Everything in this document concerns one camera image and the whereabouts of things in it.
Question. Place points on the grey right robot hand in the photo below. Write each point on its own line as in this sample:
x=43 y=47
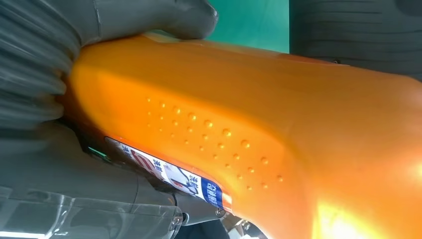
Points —
x=66 y=184

